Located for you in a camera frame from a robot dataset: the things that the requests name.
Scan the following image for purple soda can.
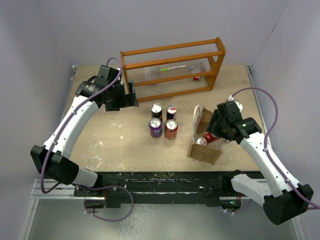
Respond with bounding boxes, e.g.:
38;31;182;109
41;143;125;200
194;137;208;146
148;117;162;138

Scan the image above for orange wooden shelf rack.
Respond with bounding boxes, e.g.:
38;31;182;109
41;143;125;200
120;37;227;102

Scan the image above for green white marker pen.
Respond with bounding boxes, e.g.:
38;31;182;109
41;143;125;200
160;65;186;73

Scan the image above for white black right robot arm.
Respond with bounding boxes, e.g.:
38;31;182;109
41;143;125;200
207;101;314;225

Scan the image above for red white small box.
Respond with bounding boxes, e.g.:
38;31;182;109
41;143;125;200
191;76;201;81

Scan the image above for grey metal clips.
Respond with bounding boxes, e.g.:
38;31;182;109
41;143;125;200
186;62;205;74

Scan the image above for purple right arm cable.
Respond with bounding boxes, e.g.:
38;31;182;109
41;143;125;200
229;87;320;210

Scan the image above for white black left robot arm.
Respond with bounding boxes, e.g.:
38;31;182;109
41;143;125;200
30;65;139;196

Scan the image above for white can red tab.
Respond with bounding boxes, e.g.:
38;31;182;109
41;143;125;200
166;105;178;121

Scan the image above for black beverage can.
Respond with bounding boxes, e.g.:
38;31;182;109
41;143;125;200
150;103;163;121

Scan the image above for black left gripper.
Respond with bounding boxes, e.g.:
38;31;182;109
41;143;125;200
105;80;138;112

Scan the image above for brown canvas tote bag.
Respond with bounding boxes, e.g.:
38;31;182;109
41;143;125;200
187;105;229;165

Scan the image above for red soda can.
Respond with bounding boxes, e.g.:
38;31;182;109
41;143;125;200
165;119;179;140
202;132;220;144

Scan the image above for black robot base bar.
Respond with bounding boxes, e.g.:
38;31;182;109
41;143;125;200
74;171;246;209

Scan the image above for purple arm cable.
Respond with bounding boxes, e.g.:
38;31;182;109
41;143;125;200
229;87;320;210
40;57;123;195

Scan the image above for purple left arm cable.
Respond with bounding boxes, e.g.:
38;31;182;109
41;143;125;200
40;57;123;195

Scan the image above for aluminium front frame rail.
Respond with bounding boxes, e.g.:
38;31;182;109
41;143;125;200
31;179;272;204

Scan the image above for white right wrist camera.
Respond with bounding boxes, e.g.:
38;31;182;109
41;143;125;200
227;95;243;113

